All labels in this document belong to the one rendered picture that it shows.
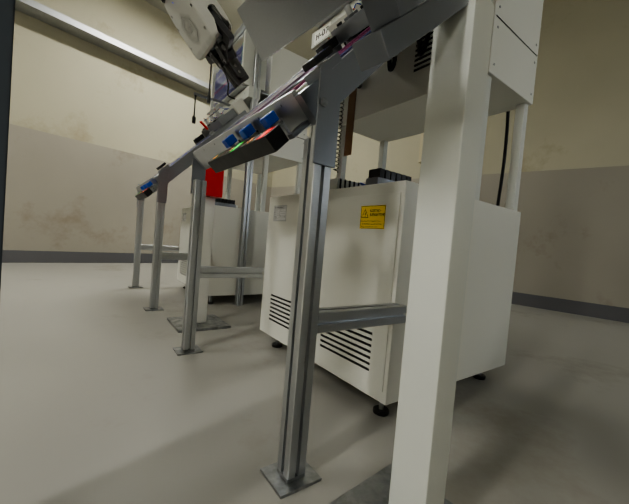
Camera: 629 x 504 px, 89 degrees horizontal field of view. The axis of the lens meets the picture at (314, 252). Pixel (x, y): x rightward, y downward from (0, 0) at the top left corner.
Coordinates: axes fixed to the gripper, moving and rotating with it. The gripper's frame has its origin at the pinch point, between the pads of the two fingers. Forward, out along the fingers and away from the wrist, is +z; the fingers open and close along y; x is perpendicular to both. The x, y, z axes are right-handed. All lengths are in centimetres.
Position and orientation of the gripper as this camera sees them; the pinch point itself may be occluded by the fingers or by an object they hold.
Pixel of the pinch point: (235, 73)
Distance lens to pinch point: 72.0
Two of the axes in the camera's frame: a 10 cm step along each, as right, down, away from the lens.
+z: 5.3, 7.2, 4.5
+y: 5.8, 0.7, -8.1
